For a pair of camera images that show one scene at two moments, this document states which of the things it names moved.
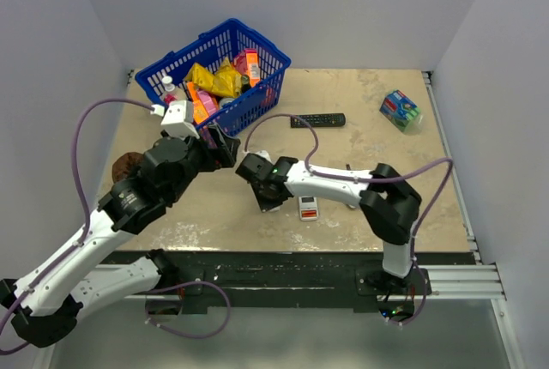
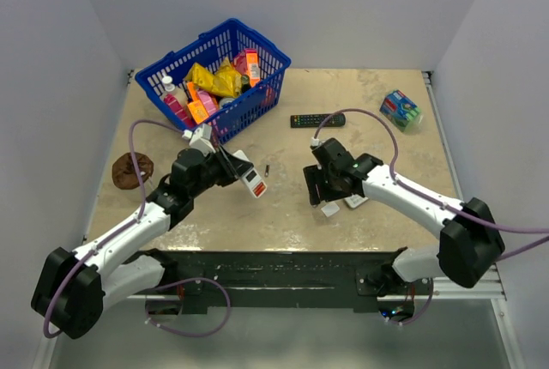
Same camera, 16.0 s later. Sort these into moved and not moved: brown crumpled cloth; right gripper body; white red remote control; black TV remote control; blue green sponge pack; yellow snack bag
Moved: right gripper body; white red remote control
Not moved: black TV remote control; yellow snack bag; brown crumpled cloth; blue green sponge pack
